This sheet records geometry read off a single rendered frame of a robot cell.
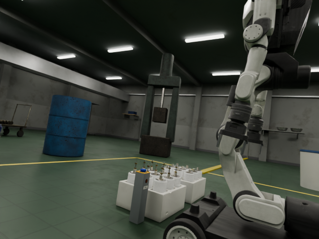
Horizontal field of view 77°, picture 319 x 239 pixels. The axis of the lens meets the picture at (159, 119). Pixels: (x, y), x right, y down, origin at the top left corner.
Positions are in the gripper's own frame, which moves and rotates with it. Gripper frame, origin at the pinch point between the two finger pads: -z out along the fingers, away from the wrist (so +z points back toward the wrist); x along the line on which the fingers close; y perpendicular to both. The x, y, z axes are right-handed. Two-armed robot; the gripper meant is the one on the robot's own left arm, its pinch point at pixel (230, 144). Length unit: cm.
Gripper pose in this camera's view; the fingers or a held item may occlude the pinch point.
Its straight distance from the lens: 95.4
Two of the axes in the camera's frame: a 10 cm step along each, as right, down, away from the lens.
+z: 2.7, -9.6, -0.1
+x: -8.2, -2.4, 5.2
